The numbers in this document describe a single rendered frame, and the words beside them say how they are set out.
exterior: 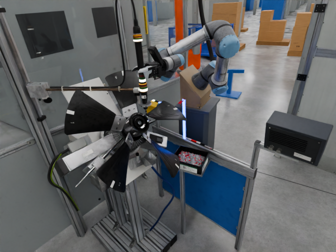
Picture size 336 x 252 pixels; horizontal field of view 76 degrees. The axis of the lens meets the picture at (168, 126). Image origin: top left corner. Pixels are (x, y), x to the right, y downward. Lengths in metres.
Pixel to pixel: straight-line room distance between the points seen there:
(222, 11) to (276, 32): 2.43
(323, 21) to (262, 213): 1.83
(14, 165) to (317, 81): 2.72
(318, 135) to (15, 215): 1.98
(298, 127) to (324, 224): 1.46
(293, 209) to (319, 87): 1.23
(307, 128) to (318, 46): 1.49
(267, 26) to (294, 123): 9.09
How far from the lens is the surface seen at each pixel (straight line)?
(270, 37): 10.22
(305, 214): 2.51
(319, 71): 2.62
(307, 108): 2.75
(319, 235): 2.41
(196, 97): 1.75
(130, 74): 1.33
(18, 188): 1.91
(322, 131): 1.18
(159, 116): 1.29
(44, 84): 1.43
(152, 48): 1.17
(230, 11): 8.99
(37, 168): 1.88
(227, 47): 1.31
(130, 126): 1.14
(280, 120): 1.20
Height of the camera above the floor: 1.78
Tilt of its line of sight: 30 degrees down
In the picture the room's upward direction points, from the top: 3 degrees counter-clockwise
